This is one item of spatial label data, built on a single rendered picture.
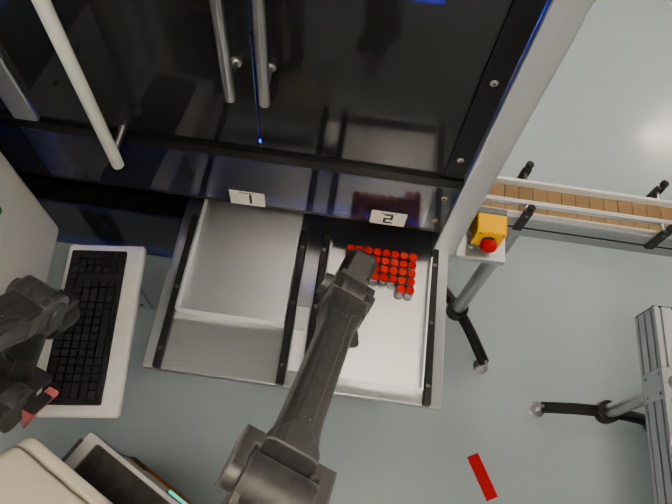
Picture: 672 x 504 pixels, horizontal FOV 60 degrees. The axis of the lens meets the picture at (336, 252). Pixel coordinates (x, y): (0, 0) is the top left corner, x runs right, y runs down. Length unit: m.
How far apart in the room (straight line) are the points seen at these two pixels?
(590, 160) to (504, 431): 1.39
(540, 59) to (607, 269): 1.88
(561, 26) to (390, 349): 0.81
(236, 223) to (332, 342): 0.82
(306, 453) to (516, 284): 2.03
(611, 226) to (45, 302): 1.34
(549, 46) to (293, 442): 0.69
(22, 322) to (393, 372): 0.81
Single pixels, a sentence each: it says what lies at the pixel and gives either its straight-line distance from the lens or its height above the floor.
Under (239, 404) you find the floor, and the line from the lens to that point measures 2.29.
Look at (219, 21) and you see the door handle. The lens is 0.92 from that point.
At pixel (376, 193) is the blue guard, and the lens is 1.32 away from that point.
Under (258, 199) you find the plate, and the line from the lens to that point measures 1.41.
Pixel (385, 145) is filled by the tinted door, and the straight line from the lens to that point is 1.19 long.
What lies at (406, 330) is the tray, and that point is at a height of 0.88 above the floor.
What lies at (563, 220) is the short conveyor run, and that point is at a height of 0.93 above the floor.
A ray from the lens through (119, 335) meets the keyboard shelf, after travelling 1.56.
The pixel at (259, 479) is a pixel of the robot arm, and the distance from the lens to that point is 0.61.
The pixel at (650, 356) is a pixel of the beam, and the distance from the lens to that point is 2.12.
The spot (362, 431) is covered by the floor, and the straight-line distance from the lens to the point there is 2.27.
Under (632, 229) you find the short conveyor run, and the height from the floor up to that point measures 0.93.
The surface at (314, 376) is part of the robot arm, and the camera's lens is 0.72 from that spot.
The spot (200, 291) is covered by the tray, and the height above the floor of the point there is 0.88.
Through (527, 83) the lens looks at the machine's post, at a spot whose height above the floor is 1.51.
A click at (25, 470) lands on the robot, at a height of 1.34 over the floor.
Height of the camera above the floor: 2.23
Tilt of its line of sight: 64 degrees down
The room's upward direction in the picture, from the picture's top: 8 degrees clockwise
